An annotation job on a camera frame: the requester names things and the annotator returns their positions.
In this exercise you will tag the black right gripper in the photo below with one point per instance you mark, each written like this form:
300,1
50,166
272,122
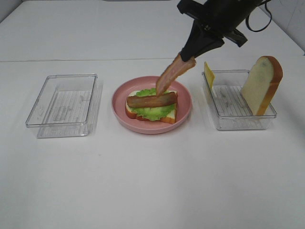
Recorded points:
218,18

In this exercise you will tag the yellow cheese slice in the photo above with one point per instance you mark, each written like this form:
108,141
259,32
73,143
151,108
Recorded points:
209,75

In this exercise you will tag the pink bacon strip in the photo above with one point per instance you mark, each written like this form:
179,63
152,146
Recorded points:
175,69

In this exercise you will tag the bread slice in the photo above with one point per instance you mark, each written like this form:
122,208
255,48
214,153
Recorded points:
261,84
169,115

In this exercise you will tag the green lettuce leaf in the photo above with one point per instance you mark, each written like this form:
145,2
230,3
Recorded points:
155,111

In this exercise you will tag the brown bacon strip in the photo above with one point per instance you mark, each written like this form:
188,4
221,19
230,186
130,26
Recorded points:
139,100

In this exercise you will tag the pink plate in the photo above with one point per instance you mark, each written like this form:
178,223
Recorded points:
149,127

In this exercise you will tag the clear right plastic tray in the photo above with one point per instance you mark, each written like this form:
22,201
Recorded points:
229,110

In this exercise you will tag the clear plastic tray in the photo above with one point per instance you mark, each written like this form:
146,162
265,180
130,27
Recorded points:
67,106
229,110

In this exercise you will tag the clear left plastic tray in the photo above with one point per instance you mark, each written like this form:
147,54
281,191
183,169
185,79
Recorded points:
67,106

